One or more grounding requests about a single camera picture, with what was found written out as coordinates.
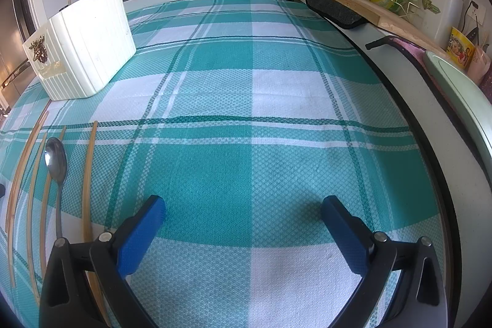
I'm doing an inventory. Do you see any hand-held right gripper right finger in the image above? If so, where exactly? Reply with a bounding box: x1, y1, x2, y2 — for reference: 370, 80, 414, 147
321, 195, 448, 328

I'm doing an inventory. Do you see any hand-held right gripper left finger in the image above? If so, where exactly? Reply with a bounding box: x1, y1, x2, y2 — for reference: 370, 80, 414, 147
38, 195, 167, 328

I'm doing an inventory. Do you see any metal spoon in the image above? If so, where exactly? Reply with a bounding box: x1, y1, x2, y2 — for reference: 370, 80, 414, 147
44, 138, 69, 240

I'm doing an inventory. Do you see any white ribbed utensil holder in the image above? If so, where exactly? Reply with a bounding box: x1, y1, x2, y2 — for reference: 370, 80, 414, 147
22, 0, 137, 101

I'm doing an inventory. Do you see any teal checked cloth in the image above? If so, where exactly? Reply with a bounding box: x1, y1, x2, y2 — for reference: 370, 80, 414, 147
0, 0, 451, 328

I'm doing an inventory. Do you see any pale green tray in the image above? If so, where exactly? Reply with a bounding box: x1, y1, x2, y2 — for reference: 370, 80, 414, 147
423, 51, 492, 177

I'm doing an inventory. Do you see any pink cloth black edging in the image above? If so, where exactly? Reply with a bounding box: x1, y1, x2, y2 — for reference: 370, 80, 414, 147
399, 39, 428, 60

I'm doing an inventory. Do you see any pink cup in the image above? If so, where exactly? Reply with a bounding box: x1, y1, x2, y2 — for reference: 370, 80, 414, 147
466, 45, 492, 83

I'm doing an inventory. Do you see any wooden cutting board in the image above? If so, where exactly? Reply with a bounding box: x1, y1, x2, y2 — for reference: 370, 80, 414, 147
313, 0, 451, 57

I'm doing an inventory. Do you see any yellow packet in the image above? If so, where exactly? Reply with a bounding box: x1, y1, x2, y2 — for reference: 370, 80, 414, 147
447, 27, 479, 69

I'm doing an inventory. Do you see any steel fridge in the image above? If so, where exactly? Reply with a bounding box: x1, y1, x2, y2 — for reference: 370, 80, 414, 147
0, 0, 40, 113

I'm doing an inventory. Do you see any white knife block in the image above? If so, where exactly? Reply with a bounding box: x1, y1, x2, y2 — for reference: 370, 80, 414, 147
418, 0, 464, 50

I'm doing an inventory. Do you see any black handle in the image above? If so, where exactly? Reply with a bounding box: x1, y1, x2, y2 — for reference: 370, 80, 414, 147
365, 36, 397, 50

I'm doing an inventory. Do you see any wire rack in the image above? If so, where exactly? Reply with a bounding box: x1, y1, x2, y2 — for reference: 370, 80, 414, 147
361, 0, 422, 22

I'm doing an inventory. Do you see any white wall outlet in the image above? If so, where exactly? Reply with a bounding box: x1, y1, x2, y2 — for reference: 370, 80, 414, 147
464, 0, 482, 22

